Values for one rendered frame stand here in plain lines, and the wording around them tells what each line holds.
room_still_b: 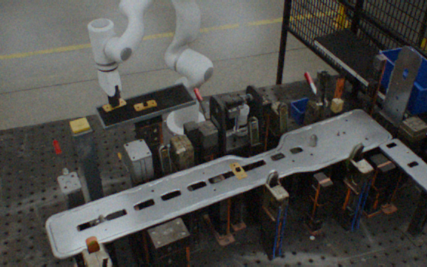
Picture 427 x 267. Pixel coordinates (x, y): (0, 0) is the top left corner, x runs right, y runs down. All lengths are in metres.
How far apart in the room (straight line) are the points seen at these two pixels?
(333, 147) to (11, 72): 3.13
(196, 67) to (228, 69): 2.10
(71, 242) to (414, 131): 1.35
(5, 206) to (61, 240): 0.64
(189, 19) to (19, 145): 1.10
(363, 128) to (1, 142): 1.72
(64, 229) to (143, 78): 2.52
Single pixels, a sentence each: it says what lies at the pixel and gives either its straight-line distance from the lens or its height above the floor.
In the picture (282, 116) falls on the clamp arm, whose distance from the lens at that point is 2.02.
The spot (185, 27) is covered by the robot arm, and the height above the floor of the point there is 1.35.
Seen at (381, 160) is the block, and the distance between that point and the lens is 2.02.
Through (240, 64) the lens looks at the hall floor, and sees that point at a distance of 4.24.
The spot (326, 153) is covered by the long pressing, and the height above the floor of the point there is 1.00.
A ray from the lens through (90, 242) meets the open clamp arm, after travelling 1.55.
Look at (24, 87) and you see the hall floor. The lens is 4.24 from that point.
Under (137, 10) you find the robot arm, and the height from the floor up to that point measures 1.55.
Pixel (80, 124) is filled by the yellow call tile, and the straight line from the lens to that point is 1.86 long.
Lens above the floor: 2.32
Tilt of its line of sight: 42 degrees down
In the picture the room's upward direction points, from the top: straight up
